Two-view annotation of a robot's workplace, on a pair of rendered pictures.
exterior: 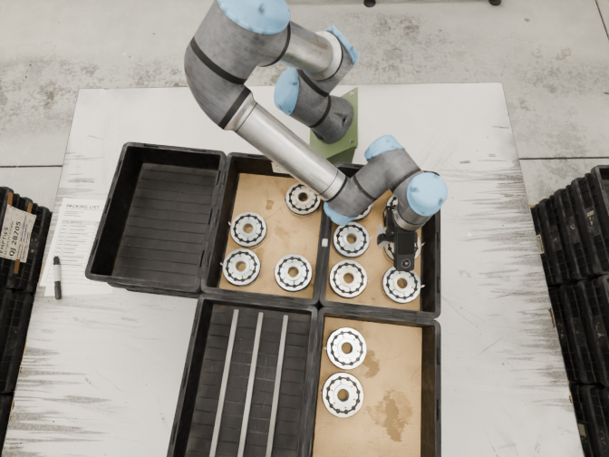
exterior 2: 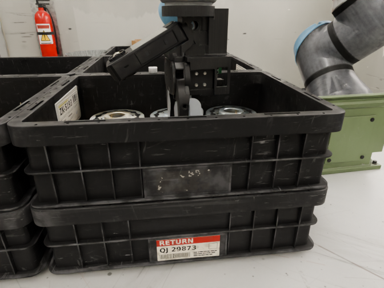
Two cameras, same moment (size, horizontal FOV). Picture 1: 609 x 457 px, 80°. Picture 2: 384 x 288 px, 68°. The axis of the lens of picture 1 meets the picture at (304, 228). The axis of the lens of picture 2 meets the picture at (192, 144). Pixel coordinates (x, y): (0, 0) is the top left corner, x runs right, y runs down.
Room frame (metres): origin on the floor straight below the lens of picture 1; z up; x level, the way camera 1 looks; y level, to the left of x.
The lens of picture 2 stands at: (0.19, -0.65, 1.04)
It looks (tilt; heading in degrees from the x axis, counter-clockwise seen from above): 24 degrees down; 76
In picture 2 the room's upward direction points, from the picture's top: straight up
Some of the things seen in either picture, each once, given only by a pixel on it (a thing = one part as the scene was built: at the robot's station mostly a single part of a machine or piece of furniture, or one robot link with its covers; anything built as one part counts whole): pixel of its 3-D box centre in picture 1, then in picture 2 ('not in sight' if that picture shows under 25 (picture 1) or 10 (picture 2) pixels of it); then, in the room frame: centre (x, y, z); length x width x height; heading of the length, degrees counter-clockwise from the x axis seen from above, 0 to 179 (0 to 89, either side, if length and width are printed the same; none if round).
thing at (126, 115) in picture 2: (348, 277); (117, 116); (0.18, -0.12, 0.86); 0.05 x 0.05 x 0.01
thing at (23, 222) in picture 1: (16, 233); not in sight; (0.46, 1.19, 0.41); 0.31 x 0.02 x 0.16; 0
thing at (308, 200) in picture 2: not in sight; (179, 180); (0.28, -0.21, 0.76); 0.40 x 0.30 x 0.12; 173
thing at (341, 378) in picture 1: (343, 394); not in sight; (-0.11, -0.09, 0.86); 0.10 x 0.10 x 0.01
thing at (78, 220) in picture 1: (83, 244); not in sight; (0.33, 0.72, 0.70); 0.33 x 0.23 x 0.01; 0
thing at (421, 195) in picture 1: (420, 198); not in sight; (0.29, -0.24, 1.15); 0.09 x 0.08 x 0.11; 32
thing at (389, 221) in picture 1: (401, 221); (194, 52); (0.29, -0.24, 0.99); 0.09 x 0.08 x 0.12; 0
